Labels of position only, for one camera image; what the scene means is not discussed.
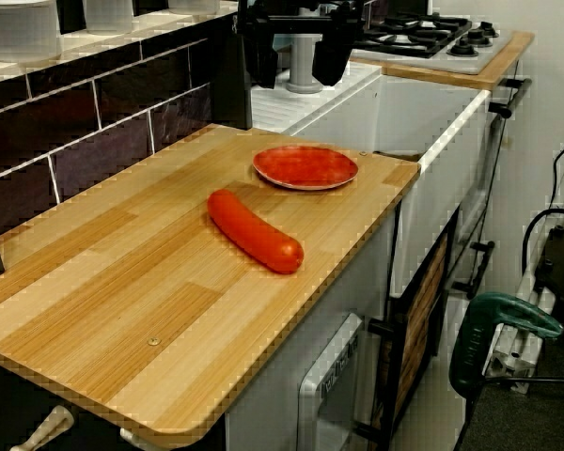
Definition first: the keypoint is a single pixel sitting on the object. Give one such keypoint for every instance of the small translucent plastic container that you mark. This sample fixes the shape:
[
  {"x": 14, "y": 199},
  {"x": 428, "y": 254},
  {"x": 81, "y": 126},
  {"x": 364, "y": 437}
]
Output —
[{"x": 192, "y": 5}]

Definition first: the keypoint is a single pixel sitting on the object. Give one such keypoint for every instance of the green power drill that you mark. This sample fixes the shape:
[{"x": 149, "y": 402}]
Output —
[{"x": 474, "y": 347}]

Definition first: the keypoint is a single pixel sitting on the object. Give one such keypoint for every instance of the red toy sausage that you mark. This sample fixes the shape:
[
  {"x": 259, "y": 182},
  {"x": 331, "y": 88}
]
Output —
[{"x": 254, "y": 232}]

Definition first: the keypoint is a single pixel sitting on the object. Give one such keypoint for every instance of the black toy stove top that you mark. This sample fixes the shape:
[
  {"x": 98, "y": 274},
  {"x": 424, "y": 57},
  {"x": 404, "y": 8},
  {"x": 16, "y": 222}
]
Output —
[{"x": 432, "y": 37}]

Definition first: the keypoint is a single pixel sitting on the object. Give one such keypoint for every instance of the grey toy faucet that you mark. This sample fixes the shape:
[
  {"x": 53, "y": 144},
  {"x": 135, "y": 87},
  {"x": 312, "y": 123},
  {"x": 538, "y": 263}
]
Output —
[{"x": 303, "y": 66}]

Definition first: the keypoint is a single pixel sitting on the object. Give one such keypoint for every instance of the wood pattern cabinet door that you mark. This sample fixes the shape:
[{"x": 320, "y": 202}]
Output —
[{"x": 423, "y": 319}]

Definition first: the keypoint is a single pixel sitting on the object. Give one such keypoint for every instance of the wooden stove counter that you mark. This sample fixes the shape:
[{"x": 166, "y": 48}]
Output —
[{"x": 451, "y": 77}]

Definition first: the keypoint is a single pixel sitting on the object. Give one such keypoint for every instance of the white toy sink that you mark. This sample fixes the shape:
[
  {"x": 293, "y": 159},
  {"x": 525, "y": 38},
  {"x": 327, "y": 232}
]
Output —
[{"x": 404, "y": 108}]

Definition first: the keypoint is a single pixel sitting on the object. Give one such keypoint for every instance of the medium translucent plastic container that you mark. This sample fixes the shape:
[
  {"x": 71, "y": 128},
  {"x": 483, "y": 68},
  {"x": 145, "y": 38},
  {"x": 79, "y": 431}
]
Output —
[{"x": 108, "y": 16}]

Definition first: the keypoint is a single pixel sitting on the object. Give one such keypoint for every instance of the white short peg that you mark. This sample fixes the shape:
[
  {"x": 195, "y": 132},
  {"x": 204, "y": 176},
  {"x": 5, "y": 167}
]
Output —
[{"x": 134, "y": 436}]

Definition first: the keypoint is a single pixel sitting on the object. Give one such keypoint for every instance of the red round plate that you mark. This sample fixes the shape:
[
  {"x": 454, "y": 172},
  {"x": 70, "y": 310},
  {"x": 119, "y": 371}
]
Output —
[{"x": 305, "y": 166}]

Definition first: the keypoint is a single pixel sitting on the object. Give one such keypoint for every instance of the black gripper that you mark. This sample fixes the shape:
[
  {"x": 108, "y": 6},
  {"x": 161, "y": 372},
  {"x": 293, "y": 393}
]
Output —
[{"x": 301, "y": 11}]

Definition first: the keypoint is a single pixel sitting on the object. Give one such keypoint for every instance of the large translucent plastic container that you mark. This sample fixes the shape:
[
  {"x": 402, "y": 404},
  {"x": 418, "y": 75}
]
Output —
[{"x": 21, "y": 33}]

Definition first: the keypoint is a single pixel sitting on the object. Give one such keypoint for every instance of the white toy kitchen cabinet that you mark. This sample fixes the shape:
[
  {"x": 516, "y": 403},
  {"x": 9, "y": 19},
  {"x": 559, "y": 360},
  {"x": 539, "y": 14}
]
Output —
[{"x": 352, "y": 282}]

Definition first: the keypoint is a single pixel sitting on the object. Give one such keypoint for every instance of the black upright post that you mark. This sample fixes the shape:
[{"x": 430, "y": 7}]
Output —
[{"x": 232, "y": 80}]

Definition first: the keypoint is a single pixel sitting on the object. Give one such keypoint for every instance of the white toy dishwasher door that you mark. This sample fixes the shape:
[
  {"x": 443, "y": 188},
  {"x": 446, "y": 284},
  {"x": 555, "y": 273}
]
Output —
[{"x": 329, "y": 380}]

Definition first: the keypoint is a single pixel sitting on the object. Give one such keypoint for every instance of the black box device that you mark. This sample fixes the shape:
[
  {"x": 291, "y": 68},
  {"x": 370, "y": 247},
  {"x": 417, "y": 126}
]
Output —
[{"x": 561, "y": 263}]

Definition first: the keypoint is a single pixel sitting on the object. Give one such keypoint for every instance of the aluminium extrusion piece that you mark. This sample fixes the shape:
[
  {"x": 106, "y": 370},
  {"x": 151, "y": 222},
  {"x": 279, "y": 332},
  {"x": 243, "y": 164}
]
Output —
[{"x": 512, "y": 364}]

